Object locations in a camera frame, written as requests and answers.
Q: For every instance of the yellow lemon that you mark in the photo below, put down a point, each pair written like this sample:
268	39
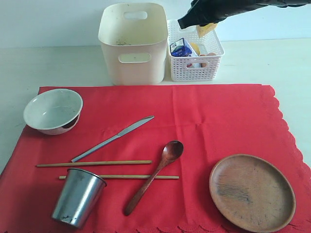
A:
195	48

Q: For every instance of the silver table knife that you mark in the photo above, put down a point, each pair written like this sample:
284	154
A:
118	135

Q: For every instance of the blue milk carton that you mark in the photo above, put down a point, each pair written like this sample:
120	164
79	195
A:
182	48

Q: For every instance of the brown wooden plate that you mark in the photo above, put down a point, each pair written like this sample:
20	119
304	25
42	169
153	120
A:
252	193

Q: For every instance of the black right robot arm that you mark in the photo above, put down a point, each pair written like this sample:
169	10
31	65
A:
277	3

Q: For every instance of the brown egg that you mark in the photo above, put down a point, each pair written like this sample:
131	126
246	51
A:
209	54

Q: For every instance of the stainless steel cup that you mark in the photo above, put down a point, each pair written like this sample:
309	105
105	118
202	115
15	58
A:
79	195

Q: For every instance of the dark wooden spoon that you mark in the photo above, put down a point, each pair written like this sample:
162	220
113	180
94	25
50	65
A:
171	152

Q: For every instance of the yellow cheese wedge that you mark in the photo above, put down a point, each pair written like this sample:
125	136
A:
203	30

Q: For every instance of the white perforated plastic basket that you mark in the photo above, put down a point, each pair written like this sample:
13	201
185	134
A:
188	69

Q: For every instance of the wooden chopstick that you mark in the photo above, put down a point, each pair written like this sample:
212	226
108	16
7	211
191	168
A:
98	163
162	177

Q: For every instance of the white ceramic bowl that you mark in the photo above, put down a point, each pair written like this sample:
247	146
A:
54	112

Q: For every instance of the cream plastic bin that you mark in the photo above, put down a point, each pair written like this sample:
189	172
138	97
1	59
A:
133	38

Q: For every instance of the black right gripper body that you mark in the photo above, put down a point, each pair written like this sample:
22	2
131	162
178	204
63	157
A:
214	11

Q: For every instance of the red tablecloth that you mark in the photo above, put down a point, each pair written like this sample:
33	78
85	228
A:
212	122

